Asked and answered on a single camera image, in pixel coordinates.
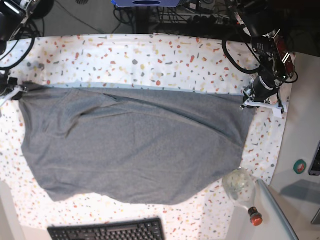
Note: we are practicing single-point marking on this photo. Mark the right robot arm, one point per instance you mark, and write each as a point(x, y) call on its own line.
point(14, 18)

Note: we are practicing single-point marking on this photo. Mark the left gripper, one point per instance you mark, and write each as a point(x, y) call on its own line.
point(260, 89)

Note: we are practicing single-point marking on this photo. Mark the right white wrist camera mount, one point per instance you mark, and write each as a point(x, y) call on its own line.
point(12, 93)

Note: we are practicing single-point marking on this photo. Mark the black power strip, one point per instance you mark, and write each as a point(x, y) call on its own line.
point(211, 20)

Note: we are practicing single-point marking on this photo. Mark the grey t-shirt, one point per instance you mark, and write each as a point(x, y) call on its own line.
point(134, 146)

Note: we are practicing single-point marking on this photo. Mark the smartphone at right edge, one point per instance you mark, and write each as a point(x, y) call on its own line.
point(314, 169)

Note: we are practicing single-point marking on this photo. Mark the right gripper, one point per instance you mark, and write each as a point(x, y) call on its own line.
point(7, 84)

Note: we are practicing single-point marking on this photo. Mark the green tape roll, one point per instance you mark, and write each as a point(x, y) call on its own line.
point(300, 166)

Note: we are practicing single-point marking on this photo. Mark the grey metal rail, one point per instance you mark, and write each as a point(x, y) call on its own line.
point(275, 224)

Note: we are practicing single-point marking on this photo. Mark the clear bottle with orange cap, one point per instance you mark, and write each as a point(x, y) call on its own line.
point(241, 190)

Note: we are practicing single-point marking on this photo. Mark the black keyboard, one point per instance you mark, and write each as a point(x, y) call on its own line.
point(146, 229)

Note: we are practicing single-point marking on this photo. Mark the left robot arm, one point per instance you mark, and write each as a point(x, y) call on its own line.
point(258, 20)

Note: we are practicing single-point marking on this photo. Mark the blue box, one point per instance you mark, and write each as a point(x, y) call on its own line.
point(148, 3)

